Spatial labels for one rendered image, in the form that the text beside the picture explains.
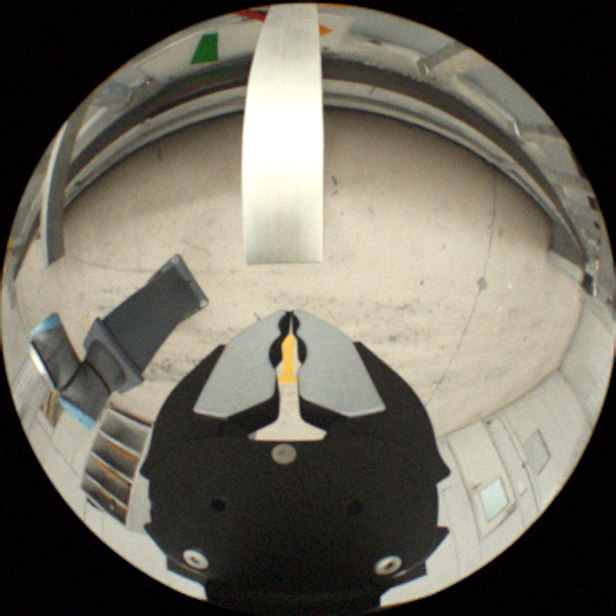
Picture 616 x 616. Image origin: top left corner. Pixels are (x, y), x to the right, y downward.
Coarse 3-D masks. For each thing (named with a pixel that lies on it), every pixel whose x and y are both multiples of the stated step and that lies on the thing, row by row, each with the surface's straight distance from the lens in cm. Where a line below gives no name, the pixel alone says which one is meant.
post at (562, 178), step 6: (558, 174) 77; (564, 174) 77; (570, 174) 76; (558, 180) 77; (564, 180) 76; (570, 180) 76; (576, 180) 76; (582, 180) 76; (570, 186) 77; (576, 186) 75; (582, 186) 75; (588, 186) 75; (582, 192) 77; (588, 192) 75; (594, 198) 77
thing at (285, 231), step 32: (288, 32) 14; (256, 64) 11; (288, 64) 11; (320, 64) 11; (256, 96) 10; (288, 96) 9; (320, 96) 9; (256, 128) 9; (288, 128) 9; (320, 128) 9; (256, 160) 8; (288, 160) 8; (320, 160) 8; (256, 192) 8; (288, 192) 8; (320, 192) 8; (256, 224) 8; (288, 224) 8; (320, 224) 8; (256, 256) 8; (288, 256) 8; (320, 256) 8
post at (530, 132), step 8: (520, 128) 56; (528, 128) 56; (536, 128) 55; (544, 128) 54; (552, 128) 54; (520, 136) 57; (528, 136) 55; (536, 136) 54; (544, 136) 53; (552, 136) 53; (560, 136) 53; (552, 144) 56; (560, 144) 54; (568, 144) 53
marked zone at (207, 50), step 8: (216, 32) 32; (200, 40) 33; (208, 40) 33; (216, 40) 33; (200, 48) 34; (208, 48) 34; (216, 48) 34; (200, 56) 36; (208, 56) 36; (216, 56) 36; (192, 64) 37
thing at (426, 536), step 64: (192, 448) 6; (256, 448) 6; (320, 448) 6; (384, 448) 6; (192, 512) 6; (256, 512) 5; (320, 512) 5; (384, 512) 5; (192, 576) 6; (256, 576) 5; (320, 576) 5; (384, 576) 6
